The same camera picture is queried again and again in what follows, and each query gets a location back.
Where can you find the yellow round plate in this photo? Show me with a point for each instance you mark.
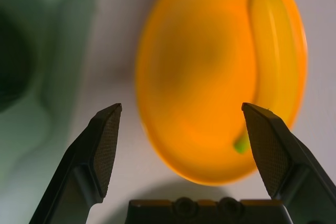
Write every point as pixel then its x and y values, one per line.
pixel 197 77

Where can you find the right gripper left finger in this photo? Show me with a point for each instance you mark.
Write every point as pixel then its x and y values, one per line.
pixel 78 161

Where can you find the green cutting board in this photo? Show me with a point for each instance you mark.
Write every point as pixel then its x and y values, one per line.
pixel 44 37

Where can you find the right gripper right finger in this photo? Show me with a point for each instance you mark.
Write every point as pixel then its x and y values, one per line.
pixel 283 161

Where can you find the yellow toy banana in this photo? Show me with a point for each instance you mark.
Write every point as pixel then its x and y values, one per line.
pixel 275 51

